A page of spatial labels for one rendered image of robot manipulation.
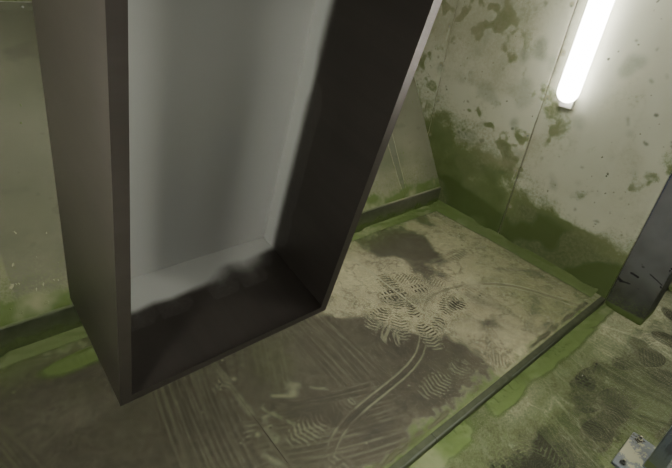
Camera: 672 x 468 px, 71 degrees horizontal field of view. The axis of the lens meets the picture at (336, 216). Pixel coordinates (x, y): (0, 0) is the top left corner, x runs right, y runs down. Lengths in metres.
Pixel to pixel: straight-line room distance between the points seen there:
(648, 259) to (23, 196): 2.61
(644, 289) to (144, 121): 2.29
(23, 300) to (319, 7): 1.40
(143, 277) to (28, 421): 0.61
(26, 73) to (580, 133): 2.37
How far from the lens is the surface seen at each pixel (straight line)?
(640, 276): 2.67
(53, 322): 2.02
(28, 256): 1.98
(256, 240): 1.61
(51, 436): 1.78
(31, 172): 2.01
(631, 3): 2.53
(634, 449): 2.12
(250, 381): 1.80
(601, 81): 2.55
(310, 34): 1.27
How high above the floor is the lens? 1.41
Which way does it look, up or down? 29 degrees down
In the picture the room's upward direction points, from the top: 8 degrees clockwise
